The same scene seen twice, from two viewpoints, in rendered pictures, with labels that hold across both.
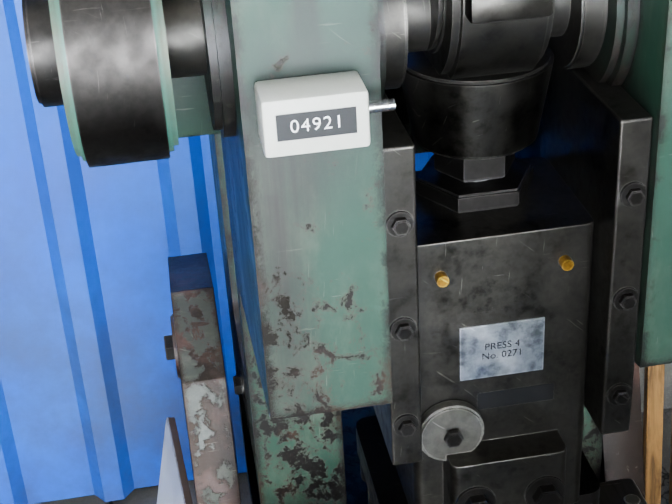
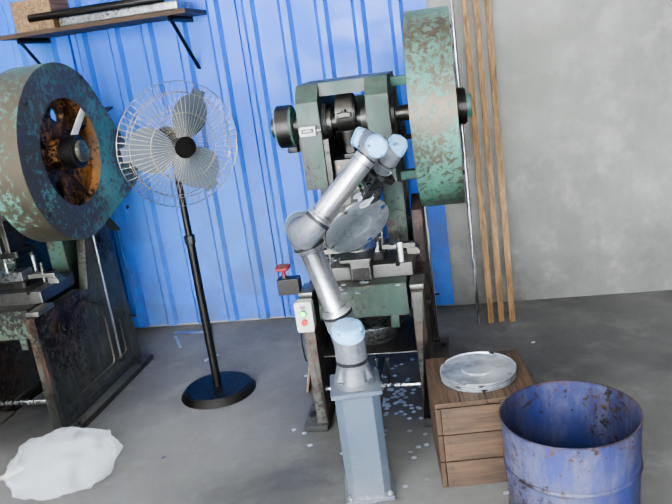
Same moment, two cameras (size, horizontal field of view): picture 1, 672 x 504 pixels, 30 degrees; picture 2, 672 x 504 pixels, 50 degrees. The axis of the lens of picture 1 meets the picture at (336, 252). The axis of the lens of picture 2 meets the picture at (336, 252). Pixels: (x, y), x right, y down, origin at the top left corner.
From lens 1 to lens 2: 235 cm
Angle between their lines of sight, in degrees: 22
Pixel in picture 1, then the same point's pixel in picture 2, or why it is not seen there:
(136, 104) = (285, 133)
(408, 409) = not seen: hidden behind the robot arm
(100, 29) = (279, 121)
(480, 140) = (346, 142)
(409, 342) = (331, 176)
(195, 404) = not seen: hidden behind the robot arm
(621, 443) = (418, 240)
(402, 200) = (327, 148)
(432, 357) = not seen: hidden behind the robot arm
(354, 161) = (317, 140)
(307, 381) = (313, 182)
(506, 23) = (344, 119)
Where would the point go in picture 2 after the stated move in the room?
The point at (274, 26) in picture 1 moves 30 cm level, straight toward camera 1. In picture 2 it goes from (303, 118) to (281, 127)
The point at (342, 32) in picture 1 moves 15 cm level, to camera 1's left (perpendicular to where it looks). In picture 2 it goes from (313, 118) to (280, 122)
